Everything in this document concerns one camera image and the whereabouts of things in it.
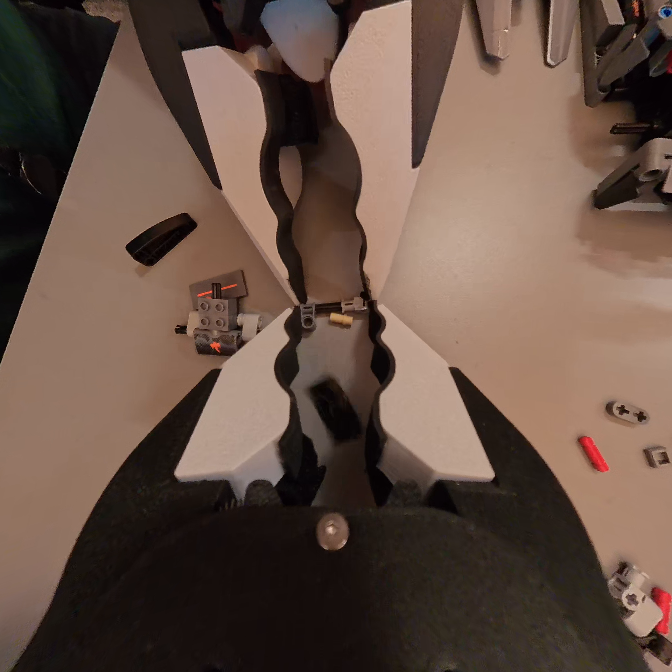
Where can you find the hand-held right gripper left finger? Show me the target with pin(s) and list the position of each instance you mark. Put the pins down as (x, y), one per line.
(236, 430)

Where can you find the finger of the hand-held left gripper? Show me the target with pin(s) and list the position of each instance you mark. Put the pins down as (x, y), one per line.
(378, 105)
(231, 131)

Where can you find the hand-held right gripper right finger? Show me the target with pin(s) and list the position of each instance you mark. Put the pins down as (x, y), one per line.
(435, 430)

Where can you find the light grey lego joint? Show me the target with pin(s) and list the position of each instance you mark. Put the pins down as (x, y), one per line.
(354, 303)

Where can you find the black lego axle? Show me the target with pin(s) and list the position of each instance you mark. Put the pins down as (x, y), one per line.
(330, 306)

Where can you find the small grey lego assembly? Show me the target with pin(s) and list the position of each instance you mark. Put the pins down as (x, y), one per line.
(215, 315)

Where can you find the black curved lego panel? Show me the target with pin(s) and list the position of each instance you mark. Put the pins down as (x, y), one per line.
(160, 239)

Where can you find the tan lego pin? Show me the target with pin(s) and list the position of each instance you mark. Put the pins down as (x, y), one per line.
(339, 319)

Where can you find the red lego pin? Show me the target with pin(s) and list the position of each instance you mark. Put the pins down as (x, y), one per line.
(593, 454)

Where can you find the grey oval two-hole lego piece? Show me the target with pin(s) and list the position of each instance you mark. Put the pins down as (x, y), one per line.
(631, 413)

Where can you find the small grey square lego piece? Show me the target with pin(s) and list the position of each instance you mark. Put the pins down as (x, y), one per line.
(656, 464)

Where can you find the partly built lego car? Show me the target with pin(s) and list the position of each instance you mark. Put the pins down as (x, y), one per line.
(630, 178)

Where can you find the pile of loose lego pieces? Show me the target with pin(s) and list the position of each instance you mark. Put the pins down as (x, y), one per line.
(638, 609)

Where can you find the person's green shirt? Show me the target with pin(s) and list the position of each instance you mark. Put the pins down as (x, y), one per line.
(31, 78)

